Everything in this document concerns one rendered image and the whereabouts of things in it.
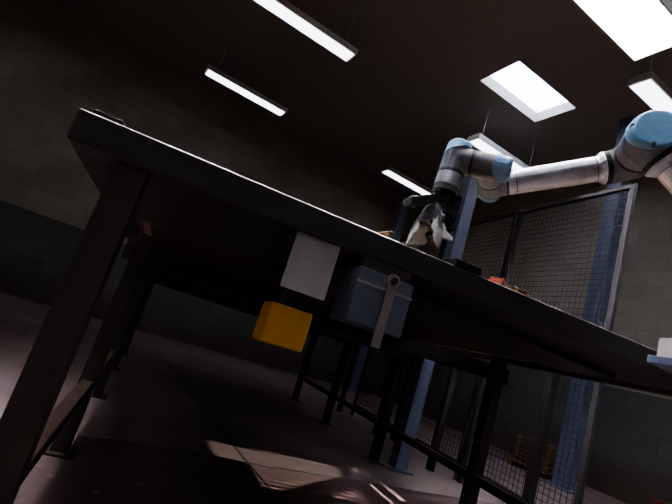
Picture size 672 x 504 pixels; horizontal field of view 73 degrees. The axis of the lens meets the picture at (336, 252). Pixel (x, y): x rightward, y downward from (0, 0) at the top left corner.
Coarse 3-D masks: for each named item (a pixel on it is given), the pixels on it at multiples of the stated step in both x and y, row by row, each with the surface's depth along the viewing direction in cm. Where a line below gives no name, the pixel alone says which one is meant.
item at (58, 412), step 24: (144, 240) 179; (120, 288) 174; (144, 288) 270; (120, 312) 174; (120, 336) 262; (96, 360) 169; (120, 360) 352; (96, 384) 256; (72, 408) 129; (48, 432) 105; (72, 432) 165; (72, 456) 163
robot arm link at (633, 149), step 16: (656, 112) 113; (640, 128) 112; (656, 128) 111; (624, 144) 118; (640, 144) 112; (656, 144) 109; (624, 160) 121; (640, 160) 115; (656, 160) 111; (656, 176) 114
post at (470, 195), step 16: (464, 176) 362; (464, 192) 354; (464, 208) 348; (464, 224) 347; (464, 240) 346; (448, 256) 342; (416, 368) 327; (432, 368) 326; (416, 384) 320; (416, 400) 319; (416, 416) 317; (416, 432) 316; (400, 448) 311; (384, 464) 315; (400, 464) 310
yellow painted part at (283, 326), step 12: (288, 300) 92; (264, 312) 90; (276, 312) 87; (288, 312) 88; (300, 312) 89; (264, 324) 87; (276, 324) 87; (288, 324) 88; (300, 324) 89; (252, 336) 93; (264, 336) 86; (276, 336) 87; (288, 336) 88; (300, 336) 89; (288, 348) 88; (300, 348) 89
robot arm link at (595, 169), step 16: (576, 160) 131; (592, 160) 129; (608, 160) 127; (512, 176) 134; (528, 176) 133; (544, 176) 132; (560, 176) 131; (576, 176) 130; (592, 176) 129; (608, 176) 134; (624, 176) 126; (640, 176) 124; (480, 192) 138; (496, 192) 136; (512, 192) 136
